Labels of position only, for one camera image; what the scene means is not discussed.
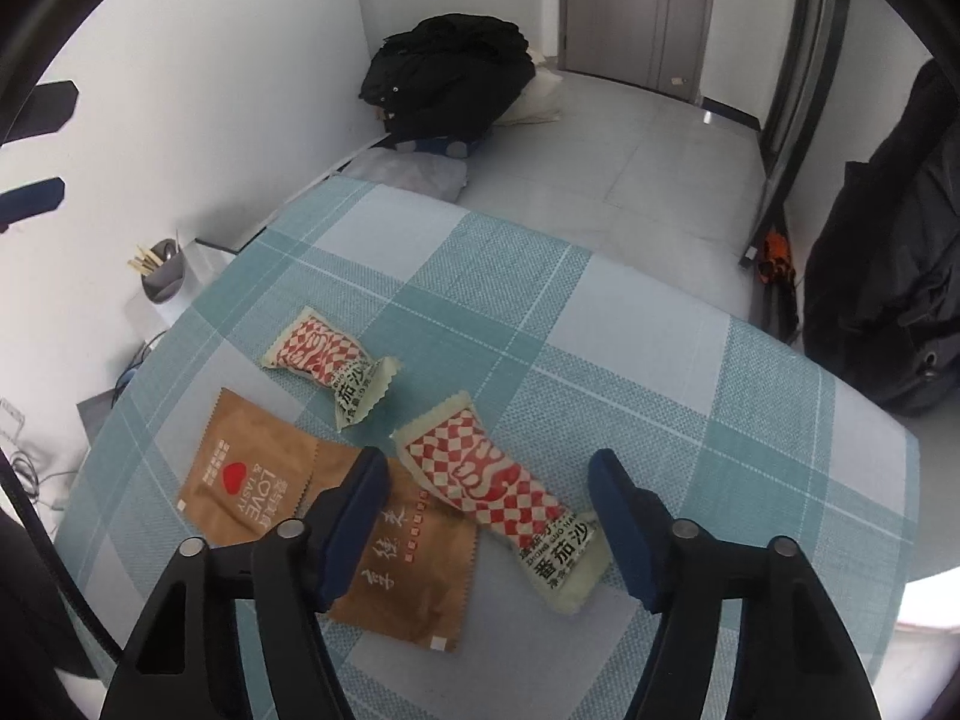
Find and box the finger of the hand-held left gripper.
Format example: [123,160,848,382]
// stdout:
[0,177,66,235]
[0,79,80,143]

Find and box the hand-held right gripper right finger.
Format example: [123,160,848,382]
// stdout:
[587,448,878,720]

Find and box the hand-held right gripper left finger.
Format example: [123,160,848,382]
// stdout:
[100,447,392,720]

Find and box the brown packet with dark print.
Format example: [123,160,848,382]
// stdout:
[304,442,479,652]

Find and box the brown packet with red heart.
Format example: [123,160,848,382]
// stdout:
[178,388,320,548]

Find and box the large red checked sachet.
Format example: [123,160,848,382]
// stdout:
[392,391,612,616]

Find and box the small red checked sachet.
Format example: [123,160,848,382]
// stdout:
[261,306,402,432]

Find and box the grey chopstick holder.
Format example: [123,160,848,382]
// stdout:
[141,238,186,306]

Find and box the teal checked tablecloth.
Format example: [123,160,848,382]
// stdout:
[56,176,922,720]

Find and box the white box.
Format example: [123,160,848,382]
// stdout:
[124,240,241,350]

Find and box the grey flat box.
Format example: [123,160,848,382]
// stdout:
[77,390,125,445]

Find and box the orange and black tool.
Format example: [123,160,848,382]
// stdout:
[754,232,794,286]

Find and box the grey plastic parcel bag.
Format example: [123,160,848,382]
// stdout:
[341,148,470,203]

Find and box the black hanging backpack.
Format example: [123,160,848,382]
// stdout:
[802,60,960,417]

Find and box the white tote bag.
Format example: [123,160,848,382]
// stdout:
[499,49,563,126]

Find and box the grey door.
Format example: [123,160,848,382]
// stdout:
[559,0,713,102]

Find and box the black cable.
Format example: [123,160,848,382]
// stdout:
[112,330,170,398]

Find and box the black sliding door frame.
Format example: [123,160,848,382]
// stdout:
[739,0,852,346]

